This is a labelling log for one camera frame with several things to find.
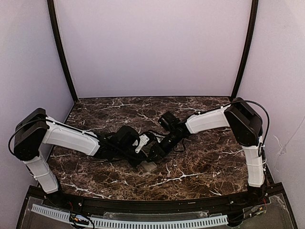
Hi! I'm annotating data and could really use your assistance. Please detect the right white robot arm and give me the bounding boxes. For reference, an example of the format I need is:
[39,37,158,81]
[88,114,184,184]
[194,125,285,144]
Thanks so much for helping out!
[149,97,267,187]

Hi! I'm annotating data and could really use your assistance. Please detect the white slotted cable duct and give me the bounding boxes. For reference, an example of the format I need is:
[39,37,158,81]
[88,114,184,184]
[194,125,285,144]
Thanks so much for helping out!
[31,204,228,229]

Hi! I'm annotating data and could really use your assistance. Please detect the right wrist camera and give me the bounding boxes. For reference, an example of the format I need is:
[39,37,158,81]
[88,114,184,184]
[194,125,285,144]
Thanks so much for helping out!
[144,130,166,142]

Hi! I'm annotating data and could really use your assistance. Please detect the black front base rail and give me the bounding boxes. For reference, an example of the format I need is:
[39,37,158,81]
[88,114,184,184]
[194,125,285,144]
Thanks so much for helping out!
[42,193,251,215]

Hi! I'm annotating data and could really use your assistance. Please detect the right black camera cable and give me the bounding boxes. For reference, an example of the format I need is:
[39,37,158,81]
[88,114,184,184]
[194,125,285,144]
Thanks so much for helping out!
[173,140,186,153]

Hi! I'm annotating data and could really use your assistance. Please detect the white universal remote control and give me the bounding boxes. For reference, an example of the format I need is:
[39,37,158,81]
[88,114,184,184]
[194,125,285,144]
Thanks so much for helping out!
[141,161,157,172]

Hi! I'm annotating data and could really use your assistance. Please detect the left black frame post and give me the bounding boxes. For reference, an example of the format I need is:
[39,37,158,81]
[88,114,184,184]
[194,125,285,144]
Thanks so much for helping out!
[47,0,78,103]

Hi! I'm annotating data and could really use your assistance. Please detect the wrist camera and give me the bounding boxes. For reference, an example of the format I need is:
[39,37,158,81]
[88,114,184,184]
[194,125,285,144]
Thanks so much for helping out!
[144,130,166,142]
[133,134,150,154]

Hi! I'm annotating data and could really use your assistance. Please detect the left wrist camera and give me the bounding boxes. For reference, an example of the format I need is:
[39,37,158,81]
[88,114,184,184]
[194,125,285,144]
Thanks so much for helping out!
[133,134,150,154]

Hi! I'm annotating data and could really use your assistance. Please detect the right black frame post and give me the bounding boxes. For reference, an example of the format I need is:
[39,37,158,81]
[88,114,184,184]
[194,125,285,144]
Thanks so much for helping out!
[230,0,259,101]

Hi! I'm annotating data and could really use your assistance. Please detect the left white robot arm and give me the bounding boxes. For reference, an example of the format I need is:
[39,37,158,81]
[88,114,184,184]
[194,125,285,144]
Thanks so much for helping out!
[8,108,150,194]

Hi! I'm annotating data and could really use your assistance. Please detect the black frame post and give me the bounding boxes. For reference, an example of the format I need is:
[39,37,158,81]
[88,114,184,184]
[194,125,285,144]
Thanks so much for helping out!
[47,0,78,103]
[230,0,259,101]

